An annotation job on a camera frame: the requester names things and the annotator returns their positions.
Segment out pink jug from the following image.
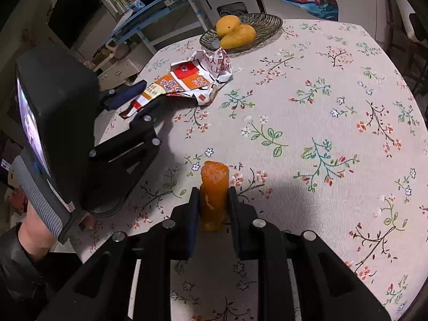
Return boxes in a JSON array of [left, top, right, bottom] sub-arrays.
[[105, 38, 129, 57]]

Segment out black folding chair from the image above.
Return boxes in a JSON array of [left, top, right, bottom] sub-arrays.
[[388, 7, 428, 96]]

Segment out white television stand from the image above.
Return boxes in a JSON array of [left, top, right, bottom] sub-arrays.
[[90, 45, 154, 84]]

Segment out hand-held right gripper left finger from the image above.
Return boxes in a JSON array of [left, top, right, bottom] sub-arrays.
[[35, 187, 201, 321]]

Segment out woven oval basket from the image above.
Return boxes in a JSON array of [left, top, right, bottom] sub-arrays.
[[199, 13, 284, 53]]

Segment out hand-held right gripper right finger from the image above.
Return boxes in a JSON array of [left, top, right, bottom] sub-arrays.
[[227, 187, 392, 321]]

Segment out blue study desk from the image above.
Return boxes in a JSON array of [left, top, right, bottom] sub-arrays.
[[109, 0, 215, 56]]

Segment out yellow mango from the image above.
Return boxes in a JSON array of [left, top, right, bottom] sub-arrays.
[[219, 24, 257, 49], [216, 15, 241, 37]]

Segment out orange peel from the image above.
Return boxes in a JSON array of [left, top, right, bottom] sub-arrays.
[[199, 160, 231, 233]]

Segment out person's left forearm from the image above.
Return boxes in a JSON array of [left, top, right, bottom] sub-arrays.
[[0, 204, 82, 321]]

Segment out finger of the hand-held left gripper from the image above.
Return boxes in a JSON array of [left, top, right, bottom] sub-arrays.
[[100, 80, 148, 111], [89, 100, 168, 178]]

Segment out red and white snack wrapper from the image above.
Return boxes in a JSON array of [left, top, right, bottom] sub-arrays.
[[119, 48, 235, 119]]

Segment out black television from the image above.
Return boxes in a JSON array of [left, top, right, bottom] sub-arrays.
[[47, 0, 104, 49]]

